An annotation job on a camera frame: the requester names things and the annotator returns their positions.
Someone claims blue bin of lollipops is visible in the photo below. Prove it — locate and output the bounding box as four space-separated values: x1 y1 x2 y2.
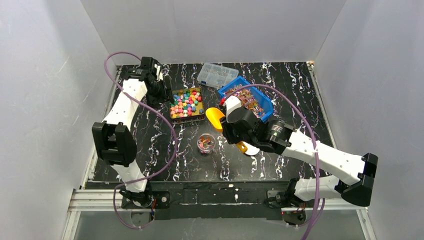
218 76 274 122

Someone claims yellow plastic scoop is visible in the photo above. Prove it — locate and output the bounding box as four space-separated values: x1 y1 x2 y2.
205 107 248 154

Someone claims tin tray of star candies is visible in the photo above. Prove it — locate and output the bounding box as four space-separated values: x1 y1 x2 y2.
169 87 206 125

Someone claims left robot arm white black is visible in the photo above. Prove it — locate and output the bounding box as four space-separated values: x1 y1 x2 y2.
92 56 172 205

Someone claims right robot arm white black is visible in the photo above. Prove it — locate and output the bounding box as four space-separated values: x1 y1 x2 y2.
212 107 378 207

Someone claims white round jar lid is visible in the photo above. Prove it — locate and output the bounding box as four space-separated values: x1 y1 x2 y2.
244 145 260 156

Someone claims clear plastic jar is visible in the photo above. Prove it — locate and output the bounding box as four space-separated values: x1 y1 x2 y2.
196 133 216 154

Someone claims clear plastic compartment box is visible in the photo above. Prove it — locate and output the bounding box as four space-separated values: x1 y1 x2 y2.
197 63 239 89

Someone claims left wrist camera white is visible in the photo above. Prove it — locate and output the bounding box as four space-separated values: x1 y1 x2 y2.
154 63 163 82

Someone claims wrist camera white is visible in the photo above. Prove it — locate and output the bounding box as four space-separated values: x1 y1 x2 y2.
223 95 242 117
154 63 163 82

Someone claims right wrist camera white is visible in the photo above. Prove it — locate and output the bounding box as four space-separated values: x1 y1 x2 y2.
223 95 242 117

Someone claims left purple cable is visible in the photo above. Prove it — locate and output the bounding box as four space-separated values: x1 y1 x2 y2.
104 51 179 231

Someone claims purple cable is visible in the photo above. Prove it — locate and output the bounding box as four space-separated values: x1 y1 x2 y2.
104 51 179 231
223 83 327 240

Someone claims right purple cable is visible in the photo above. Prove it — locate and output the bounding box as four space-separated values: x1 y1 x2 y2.
223 83 327 240

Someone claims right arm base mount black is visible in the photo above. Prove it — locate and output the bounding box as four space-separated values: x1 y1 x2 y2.
264 190 307 226

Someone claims aluminium frame rail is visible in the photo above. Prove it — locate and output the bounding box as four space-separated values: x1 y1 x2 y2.
68 189 368 212

